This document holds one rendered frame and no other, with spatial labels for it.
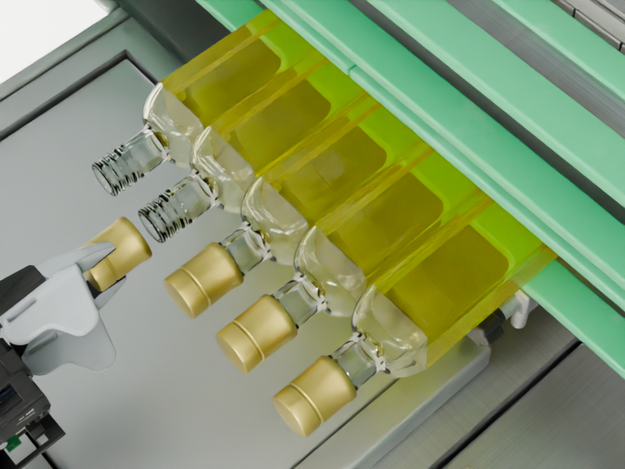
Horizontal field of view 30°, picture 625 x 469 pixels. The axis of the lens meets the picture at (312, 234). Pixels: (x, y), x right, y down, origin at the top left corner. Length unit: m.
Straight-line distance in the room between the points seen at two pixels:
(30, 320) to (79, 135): 0.31
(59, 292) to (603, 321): 0.37
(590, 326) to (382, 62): 0.23
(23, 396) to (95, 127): 0.37
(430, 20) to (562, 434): 0.35
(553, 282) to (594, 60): 0.18
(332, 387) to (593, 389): 0.28
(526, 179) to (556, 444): 0.25
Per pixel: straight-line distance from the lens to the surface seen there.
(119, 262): 0.81
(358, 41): 0.84
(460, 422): 0.92
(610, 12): 0.75
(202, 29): 1.15
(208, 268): 0.79
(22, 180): 1.04
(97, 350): 0.82
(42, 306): 0.78
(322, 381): 0.75
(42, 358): 0.82
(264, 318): 0.76
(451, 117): 0.79
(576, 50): 0.74
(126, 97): 1.07
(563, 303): 0.84
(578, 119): 0.71
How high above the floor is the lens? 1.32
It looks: 18 degrees down
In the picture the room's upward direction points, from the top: 128 degrees counter-clockwise
